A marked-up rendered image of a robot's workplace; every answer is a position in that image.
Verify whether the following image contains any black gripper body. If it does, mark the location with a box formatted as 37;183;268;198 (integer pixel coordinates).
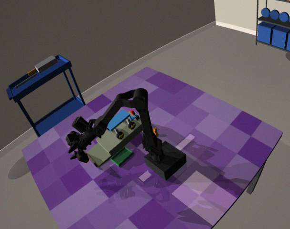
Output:
69;131;92;163

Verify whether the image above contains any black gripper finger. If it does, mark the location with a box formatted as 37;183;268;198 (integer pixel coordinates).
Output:
68;146;77;153
70;151;77;160

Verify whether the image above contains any green tray floor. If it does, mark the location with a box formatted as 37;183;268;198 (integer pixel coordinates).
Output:
113;149;131;164

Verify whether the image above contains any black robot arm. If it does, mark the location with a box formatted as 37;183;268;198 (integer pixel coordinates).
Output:
65;88;166;164

